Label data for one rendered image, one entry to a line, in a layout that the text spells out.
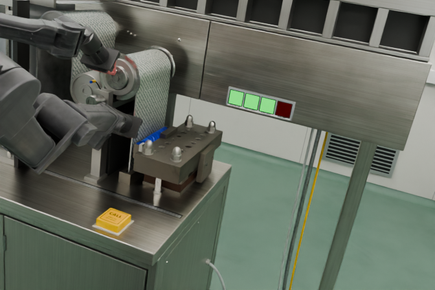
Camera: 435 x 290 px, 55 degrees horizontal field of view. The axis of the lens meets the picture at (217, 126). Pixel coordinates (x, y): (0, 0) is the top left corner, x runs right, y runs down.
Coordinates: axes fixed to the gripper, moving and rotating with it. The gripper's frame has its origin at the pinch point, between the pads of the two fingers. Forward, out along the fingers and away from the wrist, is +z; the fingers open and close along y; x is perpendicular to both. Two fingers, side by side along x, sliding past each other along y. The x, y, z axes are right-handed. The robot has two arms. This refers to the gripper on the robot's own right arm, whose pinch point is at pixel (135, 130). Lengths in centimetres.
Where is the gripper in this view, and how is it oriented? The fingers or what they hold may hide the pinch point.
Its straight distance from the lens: 141.0
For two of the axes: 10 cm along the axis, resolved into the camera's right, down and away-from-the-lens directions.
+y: 9.3, 2.6, -2.6
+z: 2.1, 2.2, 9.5
